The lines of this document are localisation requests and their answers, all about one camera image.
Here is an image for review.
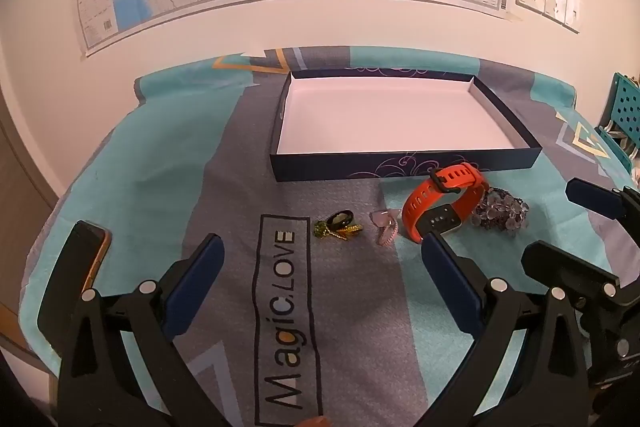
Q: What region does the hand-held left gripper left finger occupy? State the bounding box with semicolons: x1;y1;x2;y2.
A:
57;233;225;427

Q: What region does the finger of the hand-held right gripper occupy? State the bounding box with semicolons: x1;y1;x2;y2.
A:
565;178;640;222
521;241;621;295

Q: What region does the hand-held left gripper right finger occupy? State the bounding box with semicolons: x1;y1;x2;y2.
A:
421;230;592;427

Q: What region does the clear crystal bead bracelet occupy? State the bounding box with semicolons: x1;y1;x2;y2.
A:
470;187;530;234

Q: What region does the orange smartwatch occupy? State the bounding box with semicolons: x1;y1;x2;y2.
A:
402;162;488;245

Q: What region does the pink hair clip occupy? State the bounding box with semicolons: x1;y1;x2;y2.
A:
369;208;401;247

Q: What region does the black ring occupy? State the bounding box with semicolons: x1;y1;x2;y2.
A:
326;210;356;232

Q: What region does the dark blue shallow box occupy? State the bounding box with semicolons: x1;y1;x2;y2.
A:
270;69;543;182

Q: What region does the teal perforated chair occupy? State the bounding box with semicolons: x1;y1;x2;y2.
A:
597;72;640;168

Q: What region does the printed teal grey blanket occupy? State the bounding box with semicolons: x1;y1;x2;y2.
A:
20;47;640;427

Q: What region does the black smartphone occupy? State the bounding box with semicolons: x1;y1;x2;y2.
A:
37;221;112;348

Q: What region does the white wall switch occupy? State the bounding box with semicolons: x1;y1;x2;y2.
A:
565;0;583;32

